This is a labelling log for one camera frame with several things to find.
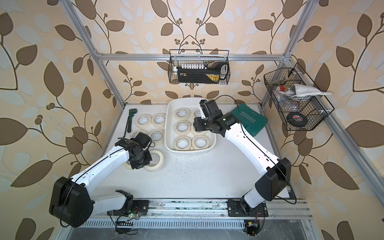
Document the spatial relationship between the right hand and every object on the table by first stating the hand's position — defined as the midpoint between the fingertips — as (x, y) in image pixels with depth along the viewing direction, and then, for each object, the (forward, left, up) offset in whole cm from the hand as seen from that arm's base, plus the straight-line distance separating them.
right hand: (198, 123), depth 78 cm
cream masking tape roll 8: (+13, +11, -21) cm, 27 cm away
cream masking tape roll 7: (+28, 0, -24) cm, 37 cm away
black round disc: (-4, -48, +5) cm, 49 cm away
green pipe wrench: (+32, +52, -22) cm, 65 cm away
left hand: (-14, +28, -16) cm, 35 cm away
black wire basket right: (+1, -51, +7) cm, 51 cm away
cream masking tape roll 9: (+2, +11, -24) cm, 26 cm away
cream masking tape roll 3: (+10, +43, -22) cm, 50 cm away
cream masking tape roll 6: (+29, +12, -23) cm, 39 cm away
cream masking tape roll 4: (+7, +27, -21) cm, 35 cm away
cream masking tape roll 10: (+3, -1, -24) cm, 24 cm away
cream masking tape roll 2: (+23, +30, -24) cm, 44 cm away
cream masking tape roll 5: (-17, +24, -16) cm, 33 cm away
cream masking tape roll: (+22, +41, -23) cm, 52 cm away
